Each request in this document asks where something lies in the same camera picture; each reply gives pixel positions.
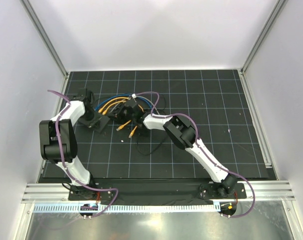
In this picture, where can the black network switch box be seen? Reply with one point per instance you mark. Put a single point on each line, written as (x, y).
(102, 122)

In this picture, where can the left aluminium corner post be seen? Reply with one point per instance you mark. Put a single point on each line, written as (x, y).
(43, 35)

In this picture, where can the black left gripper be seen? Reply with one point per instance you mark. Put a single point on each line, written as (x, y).
(93, 110)

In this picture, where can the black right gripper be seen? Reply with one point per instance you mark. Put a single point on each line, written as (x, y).
(116, 115)

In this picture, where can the white slotted cable duct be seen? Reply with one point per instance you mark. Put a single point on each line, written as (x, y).
(83, 208)

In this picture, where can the black power adapter brick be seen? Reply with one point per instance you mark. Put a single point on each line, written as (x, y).
(143, 131)

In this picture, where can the aluminium front frame rail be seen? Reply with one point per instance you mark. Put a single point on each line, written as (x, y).
(270, 190)

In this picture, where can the aluminium corner post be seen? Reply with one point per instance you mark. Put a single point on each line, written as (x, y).
(267, 27)
(43, 35)

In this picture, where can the right aluminium corner post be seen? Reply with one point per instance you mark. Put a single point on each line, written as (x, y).
(267, 27)

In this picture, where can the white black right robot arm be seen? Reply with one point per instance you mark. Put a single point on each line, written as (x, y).
(184, 133)

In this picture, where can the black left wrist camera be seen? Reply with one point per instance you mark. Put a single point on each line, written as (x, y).
(85, 95)

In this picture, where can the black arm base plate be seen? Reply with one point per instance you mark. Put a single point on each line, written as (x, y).
(170, 192)

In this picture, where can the black grid cutting mat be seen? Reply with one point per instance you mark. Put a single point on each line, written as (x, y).
(214, 99)

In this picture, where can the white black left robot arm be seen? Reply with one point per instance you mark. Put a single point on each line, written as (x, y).
(58, 144)

